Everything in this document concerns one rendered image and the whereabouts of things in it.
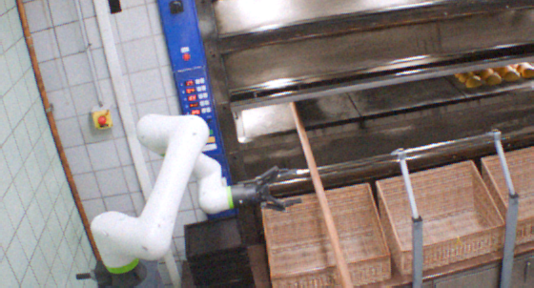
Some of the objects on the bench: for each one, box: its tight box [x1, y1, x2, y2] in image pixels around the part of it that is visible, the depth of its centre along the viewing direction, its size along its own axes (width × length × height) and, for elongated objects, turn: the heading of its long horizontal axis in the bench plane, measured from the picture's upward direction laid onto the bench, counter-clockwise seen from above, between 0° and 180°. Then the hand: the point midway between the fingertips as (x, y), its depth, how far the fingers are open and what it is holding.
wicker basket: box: [260, 183, 391, 288], centre depth 281 cm, size 49×56×28 cm
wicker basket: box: [376, 160, 505, 277], centre depth 281 cm, size 49×56×28 cm
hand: (297, 186), depth 239 cm, fingers open, 13 cm apart
